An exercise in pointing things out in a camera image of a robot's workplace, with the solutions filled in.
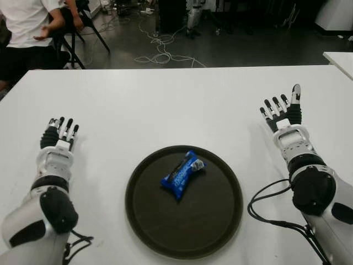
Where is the black cabinet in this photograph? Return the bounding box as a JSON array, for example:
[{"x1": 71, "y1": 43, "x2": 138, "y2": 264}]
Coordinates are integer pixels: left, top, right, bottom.
[{"x1": 158, "y1": 0, "x2": 190, "y2": 34}]

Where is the blue Oreo cookie pack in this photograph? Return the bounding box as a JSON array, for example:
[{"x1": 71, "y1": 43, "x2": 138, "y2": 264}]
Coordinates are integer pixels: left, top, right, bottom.
[{"x1": 160, "y1": 150, "x2": 208, "y2": 200}]

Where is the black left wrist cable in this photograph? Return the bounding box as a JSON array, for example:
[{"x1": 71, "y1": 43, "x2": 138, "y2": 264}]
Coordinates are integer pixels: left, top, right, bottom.
[{"x1": 62, "y1": 229, "x2": 94, "y2": 265}]

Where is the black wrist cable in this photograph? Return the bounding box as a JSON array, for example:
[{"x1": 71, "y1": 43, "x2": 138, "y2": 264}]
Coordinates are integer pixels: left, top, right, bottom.
[
  {"x1": 62, "y1": 229, "x2": 94, "y2": 265},
  {"x1": 247, "y1": 178, "x2": 331, "y2": 264}
]

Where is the seated person in white shirt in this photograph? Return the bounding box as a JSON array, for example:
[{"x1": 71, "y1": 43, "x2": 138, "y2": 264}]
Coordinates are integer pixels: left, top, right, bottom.
[{"x1": 0, "y1": 0, "x2": 64, "y2": 89}]

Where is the black chair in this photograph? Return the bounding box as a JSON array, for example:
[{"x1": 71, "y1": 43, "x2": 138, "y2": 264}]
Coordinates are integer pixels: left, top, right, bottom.
[{"x1": 45, "y1": 0, "x2": 111, "y2": 70}]

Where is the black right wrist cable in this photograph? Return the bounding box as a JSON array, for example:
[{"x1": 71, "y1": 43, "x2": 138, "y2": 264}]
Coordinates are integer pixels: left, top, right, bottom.
[{"x1": 247, "y1": 178, "x2": 331, "y2": 264}]

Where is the white floor cable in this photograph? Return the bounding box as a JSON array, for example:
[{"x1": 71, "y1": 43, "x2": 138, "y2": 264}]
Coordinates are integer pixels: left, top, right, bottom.
[{"x1": 134, "y1": 16, "x2": 207, "y2": 68}]

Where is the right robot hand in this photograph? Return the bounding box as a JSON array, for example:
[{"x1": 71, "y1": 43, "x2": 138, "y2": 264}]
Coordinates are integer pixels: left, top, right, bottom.
[{"x1": 259, "y1": 84, "x2": 304, "y2": 132}]

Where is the white cabinet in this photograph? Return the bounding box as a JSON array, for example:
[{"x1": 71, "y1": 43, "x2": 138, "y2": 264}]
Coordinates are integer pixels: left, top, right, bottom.
[{"x1": 314, "y1": 0, "x2": 353, "y2": 36}]

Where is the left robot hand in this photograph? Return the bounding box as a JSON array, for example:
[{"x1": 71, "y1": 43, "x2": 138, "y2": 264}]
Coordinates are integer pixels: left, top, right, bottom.
[{"x1": 39, "y1": 116, "x2": 81, "y2": 152}]

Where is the white side table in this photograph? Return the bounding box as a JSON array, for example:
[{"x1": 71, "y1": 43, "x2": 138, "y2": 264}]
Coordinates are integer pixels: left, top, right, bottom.
[{"x1": 322, "y1": 51, "x2": 353, "y2": 83}]

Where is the round dark brown tray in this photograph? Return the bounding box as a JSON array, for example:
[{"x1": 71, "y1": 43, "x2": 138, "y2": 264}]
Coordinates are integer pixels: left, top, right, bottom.
[{"x1": 125, "y1": 145, "x2": 244, "y2": 260}]

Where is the folded metal stand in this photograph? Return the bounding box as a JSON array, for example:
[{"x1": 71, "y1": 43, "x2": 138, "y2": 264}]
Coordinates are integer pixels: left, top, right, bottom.
[{"x1": 282, "y1": 2, "x2": 301, "y2": 28}]

